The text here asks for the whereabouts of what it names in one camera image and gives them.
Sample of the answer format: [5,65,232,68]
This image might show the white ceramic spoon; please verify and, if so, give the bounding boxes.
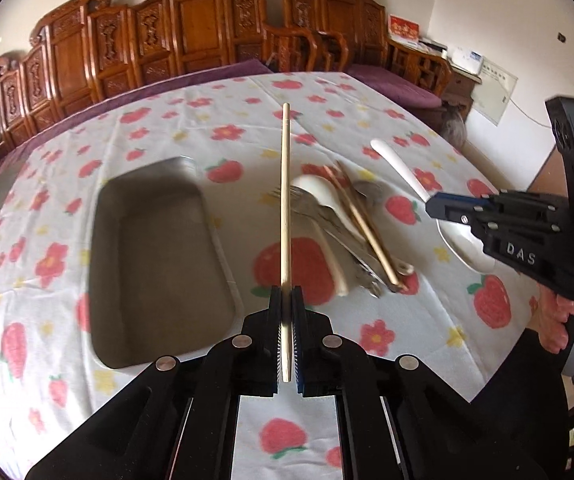
[291,174,349,297]
[369,138,498,276]

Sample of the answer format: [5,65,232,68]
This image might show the stainless steel spoon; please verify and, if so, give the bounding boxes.
[316,179,393,216]

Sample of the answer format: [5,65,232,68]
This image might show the stainless steel fork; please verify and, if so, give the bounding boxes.
[290,185,385,298]

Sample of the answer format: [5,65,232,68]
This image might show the gold metal chopstick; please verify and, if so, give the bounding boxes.
[279,103,293,382]

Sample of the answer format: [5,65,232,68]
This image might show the person's right hand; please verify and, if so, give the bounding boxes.
[536,285,574,354]

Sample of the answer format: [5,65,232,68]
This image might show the wooden side table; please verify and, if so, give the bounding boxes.
[386,40,482,117]

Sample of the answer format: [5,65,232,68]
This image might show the white paper sheet hanging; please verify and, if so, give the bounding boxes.
[472,58,518,126]

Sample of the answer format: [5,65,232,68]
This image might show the purple seat cushion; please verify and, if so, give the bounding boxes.
[347,64,442,110]

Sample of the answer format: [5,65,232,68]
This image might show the rectangular metal tray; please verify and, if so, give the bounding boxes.
[88,156,244,370]

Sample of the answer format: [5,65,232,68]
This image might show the white box on table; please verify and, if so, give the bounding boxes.
[448,47,484,76]

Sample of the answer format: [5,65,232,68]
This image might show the red card sign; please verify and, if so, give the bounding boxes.
[388,14,421,44]

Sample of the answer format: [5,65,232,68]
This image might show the strawberry flower tablecloth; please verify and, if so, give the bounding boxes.
[0,73,537,479]

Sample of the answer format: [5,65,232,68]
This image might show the carved wooden armchair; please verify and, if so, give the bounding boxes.
[263,0,389,72]

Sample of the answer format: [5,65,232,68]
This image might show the carved wooden sofa bench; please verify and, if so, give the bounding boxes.
[0,0,269,157]

